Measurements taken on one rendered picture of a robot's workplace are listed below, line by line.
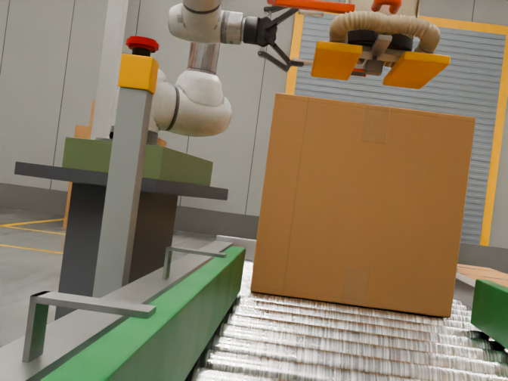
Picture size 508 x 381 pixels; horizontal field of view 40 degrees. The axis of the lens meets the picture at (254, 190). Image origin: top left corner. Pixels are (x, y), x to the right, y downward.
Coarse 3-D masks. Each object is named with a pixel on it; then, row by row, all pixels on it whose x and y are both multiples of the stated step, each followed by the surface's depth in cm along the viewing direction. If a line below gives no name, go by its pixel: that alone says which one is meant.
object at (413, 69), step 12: (408, 60) 152; (420, 60) 151; (432, 60) 151; (444, 60) 151; (396, 72) 166; (408, 72) 164; (420, 72) 163; (432, 72) 161; (384, 84) 184; (396, 84) 181; (408, 84) 179; (420, 84) 177
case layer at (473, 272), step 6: (462, 270) 288; (468, 270) 293; (474, 270) 297; (480, 270) 302; (486, 270) 308; (492, 270) 313; (468, 276) 260; (474, 276) 264; (480, 276) 267; (486, 276) 271; (492, 276) 276; (498, 276) 280; (504, 276) 284; (498, 282) 250; (504, 282) 253
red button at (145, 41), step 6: (132, 36) 148; (138, 36) 148; (126, 42) 149; (132, 42) 147; (138, 42) 147; (144, 42) 147; (150, 42) 148; (132, 48) 150; (138, 48) 148; (144, 48) 149; (150, 48) 148; (156, 48) 150; (138, 54) 148; (144, 54) 149
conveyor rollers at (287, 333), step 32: (224, 320) 110; (256, 320) 110; (288, 320) 118; (320, 320) 118; (352, 320) 126; (384, 320) 127; (416, 320) 135; (448, 320) 136; (224, 352) 84; (256, 352) 91; (288, 352) 91; (320, 352) 92; (352, 352) 99; (384, 352) 99; (416, 352) 100; (448, 352) 107; (480, 352) 108
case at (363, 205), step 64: (320, 128) 140; (384, 128) 139; (448, 128) 139; (320, 192) 139; (384, 192) 139; (448, 192) 139; (256, 256) 140; (320, 256) 139; (384, 256) 139; (448, 256) 139
